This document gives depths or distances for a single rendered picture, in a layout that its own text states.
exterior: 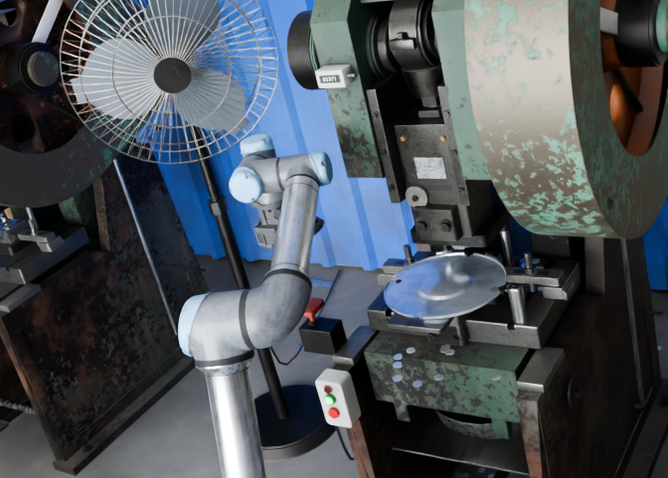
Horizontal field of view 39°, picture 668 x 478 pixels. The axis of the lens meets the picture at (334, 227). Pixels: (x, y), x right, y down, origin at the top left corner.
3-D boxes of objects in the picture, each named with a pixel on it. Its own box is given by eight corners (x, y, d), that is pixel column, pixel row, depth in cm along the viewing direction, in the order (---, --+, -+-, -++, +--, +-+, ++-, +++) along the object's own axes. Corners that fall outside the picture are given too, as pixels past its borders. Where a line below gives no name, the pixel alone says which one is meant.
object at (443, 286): (363, 313, 220) (362, 310, 219) (417, 251, 241) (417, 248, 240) (477, 325, 204) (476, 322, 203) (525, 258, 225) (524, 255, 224)
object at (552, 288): (567, 300, 219) (561, 261, 214) (499, 294, 228) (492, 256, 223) (575, 286, 223) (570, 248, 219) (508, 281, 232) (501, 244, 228)
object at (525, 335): (541, 350, 214) (538, 327, 211) (370, 329, 238) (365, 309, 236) (582, 281, 236) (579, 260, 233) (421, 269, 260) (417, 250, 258)
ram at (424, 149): (466, 246, 213) (442, 125, 201) (408, 243, 222) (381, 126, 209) (494, 211, 226) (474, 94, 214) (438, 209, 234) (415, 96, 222)
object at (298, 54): (343, 115, 217) (320, 21, 208) (302, 116, 224) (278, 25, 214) (388, 79, 234) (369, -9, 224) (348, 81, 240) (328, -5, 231)
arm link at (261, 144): (233, 148, 213) (243, 134, 221) (246, 192, 218) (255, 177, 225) (265, 143, 211) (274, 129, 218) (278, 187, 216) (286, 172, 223)
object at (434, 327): (451, 378, 211) (440, 327, 206) (397, 371, 219) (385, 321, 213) (493, 317, 229) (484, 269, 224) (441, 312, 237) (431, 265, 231)
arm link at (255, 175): (270, 168, 201) (282, 148, 211) (222, 175, 204) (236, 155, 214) (279, 201, 205) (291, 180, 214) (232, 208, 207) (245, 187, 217)
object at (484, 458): (550, 480, 225) (549, 478, 225) (392, 449, 248) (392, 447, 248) (601, 376, 256) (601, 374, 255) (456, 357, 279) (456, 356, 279)
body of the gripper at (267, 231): (276, 235, 233) (264, 190, 228) (305, 237, 228) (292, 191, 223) (258, 249, 228) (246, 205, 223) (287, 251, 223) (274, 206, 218)
